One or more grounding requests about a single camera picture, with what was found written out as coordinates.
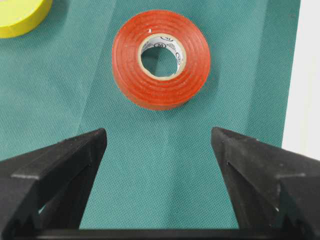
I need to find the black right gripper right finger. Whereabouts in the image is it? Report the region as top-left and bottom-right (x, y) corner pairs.
(211, 127), (320, 240)

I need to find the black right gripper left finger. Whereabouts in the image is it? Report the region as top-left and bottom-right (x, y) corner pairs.
(0, 128), (107, 240)

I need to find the yellow tape roll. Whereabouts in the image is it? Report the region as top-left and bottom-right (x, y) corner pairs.
(0, 0), (53, 39)

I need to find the red tape roll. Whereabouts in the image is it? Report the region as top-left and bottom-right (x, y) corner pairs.
(112, 9), (211, 111)

